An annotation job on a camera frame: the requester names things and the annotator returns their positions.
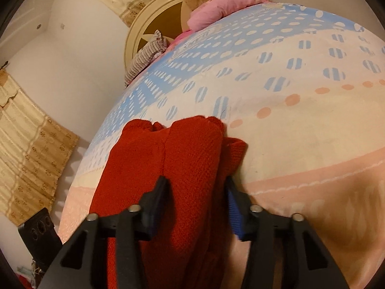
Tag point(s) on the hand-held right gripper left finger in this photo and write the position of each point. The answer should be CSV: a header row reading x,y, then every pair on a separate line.
x,y
156,204

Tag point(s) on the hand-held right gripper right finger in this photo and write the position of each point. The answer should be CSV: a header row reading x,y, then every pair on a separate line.
x,y
235,212

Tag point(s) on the red knitted sweater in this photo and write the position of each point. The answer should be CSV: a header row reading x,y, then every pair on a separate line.
x,y
189,156

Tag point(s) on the colourful cloth pile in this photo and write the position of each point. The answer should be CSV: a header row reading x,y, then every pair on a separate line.
x,y
26,277

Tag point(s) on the beige floral curtain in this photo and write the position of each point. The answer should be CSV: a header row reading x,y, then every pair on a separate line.
x,y
33,156

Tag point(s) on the dotted pastel bed sheet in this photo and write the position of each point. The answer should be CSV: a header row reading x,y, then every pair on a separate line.
x,y
300,126

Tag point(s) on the striped pillow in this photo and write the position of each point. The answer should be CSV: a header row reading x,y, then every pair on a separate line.
x,y
144,57

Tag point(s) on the bright pink cloth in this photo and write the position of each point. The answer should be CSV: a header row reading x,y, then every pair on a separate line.
x,y
182,36

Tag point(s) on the cream wooden headboard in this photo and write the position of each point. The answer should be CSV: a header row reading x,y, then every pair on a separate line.
x,y
135,30

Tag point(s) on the pink pillow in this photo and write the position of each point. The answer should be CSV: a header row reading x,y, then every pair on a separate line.
x,y
216,9

